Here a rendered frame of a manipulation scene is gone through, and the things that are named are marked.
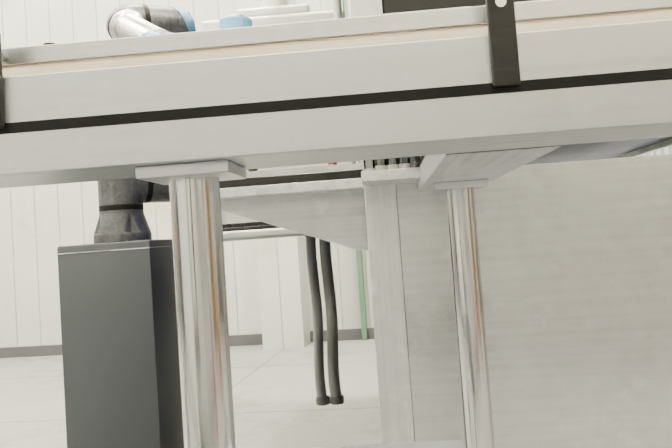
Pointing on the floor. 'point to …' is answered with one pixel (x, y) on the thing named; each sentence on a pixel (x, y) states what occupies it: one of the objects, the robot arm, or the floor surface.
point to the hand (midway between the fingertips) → (254, 173)
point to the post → (384, 243)
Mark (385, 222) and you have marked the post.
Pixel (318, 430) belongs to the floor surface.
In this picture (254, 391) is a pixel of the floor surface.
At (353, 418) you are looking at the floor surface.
